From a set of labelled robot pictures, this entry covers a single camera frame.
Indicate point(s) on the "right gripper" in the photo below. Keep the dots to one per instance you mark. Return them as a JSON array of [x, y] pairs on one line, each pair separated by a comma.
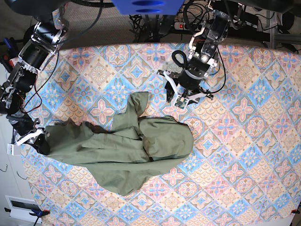
[[26, 128]]

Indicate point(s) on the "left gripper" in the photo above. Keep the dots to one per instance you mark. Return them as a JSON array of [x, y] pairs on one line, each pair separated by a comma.
[[187, 85]]

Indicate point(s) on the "olive green t-shirt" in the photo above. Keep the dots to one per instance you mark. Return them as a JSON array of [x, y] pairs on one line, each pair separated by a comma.
[[122, 159]]

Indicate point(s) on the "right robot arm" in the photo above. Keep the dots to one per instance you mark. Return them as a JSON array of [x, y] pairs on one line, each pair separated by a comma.
[[42, 46]]

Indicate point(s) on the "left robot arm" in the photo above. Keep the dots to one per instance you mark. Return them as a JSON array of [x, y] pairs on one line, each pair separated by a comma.
[[203, 47]]

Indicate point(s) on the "white power strip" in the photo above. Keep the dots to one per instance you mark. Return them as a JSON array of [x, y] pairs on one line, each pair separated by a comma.
[[180, 26]]

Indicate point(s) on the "blue clamp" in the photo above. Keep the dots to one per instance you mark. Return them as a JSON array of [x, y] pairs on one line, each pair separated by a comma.
[[26, 212]]

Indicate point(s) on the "blue box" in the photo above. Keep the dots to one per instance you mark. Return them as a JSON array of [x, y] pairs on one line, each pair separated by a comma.
[[148, 7]]

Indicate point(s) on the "patterned tile tablecloth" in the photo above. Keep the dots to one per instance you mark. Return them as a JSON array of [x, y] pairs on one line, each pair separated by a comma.
[[245, 165]]

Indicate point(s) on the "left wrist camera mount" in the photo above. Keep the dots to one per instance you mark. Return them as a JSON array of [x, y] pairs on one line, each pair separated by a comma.
[[180, 103]]

